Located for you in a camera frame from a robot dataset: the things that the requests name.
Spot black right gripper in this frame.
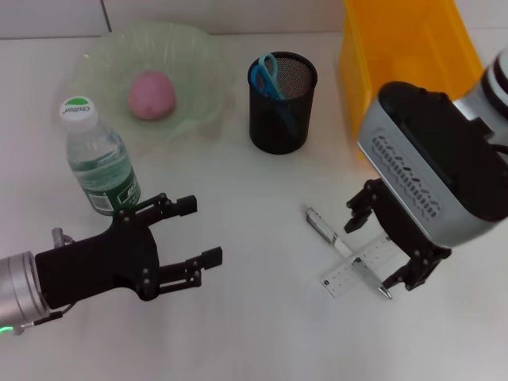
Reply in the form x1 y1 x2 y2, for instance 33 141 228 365
344 179 452 293

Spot translucent green fruit plate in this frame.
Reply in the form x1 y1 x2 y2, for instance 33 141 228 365
55 21 237 142

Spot transparent plastic ruler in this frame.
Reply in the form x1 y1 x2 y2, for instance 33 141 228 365
319 233 402 298

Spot black grey wrist camera housing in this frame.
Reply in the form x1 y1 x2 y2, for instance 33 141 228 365
356 81 508 247

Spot black mesh pen holder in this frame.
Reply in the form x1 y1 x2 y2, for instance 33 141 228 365
248 51 318 155

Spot white silver ballpoint pen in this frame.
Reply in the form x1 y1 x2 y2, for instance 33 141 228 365
303 204 394 301

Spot blue teal scissors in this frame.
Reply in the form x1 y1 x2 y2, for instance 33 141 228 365
250 52 298 136

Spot clear water bottle green label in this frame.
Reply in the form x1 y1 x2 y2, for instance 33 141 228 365
59 94 143 217

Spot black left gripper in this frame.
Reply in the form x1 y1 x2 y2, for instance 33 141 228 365
34 193 223 310

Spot yellow plastic storage bin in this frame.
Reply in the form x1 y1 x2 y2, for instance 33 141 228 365
338 0 487 162

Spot pink peach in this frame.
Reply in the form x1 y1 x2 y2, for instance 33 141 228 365
127 71 176 121

